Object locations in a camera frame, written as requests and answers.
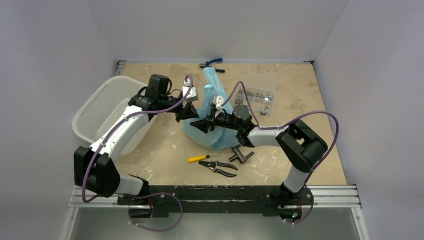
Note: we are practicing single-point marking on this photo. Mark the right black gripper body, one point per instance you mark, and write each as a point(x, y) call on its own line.
point(212, 120)

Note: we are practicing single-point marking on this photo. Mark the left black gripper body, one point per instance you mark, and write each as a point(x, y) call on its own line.
point(180, 111)

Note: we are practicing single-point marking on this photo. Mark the light blue plastic bag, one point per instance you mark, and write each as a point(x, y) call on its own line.
point(220, 138)

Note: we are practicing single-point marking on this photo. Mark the white plastic basin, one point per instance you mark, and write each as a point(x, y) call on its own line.
point(104, 107)

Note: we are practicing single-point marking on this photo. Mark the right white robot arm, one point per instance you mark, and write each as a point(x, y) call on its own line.
point(302, 146)

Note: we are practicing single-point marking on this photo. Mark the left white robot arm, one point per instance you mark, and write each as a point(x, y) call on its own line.
point(95, 166)

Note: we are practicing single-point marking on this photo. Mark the clear plastic screw box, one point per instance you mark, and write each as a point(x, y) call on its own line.
point(261, 92)

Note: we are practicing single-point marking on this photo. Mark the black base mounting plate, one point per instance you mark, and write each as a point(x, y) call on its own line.
point(267, 200)

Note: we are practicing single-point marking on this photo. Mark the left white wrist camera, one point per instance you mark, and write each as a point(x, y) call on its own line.
point(190, 94)

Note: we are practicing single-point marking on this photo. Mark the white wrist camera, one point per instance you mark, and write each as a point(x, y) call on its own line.
point(190, 94)
point(217, 105)

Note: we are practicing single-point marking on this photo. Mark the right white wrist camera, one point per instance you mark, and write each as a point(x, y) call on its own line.
point(217, 105)

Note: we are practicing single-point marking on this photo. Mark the yellow handled screwdriver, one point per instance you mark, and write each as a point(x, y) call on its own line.
point(201, 157)

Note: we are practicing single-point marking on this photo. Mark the dark metal crank handle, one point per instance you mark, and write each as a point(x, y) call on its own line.
point(238, 156)

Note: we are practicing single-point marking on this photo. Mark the black handled pliers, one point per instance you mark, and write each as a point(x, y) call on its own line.
point(215, 167)

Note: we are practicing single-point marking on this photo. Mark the blue handled pliers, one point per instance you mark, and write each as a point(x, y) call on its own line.
point(208, 64)

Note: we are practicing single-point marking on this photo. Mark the aluminium extrusion rail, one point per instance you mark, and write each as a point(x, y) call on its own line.
point(323, 196)

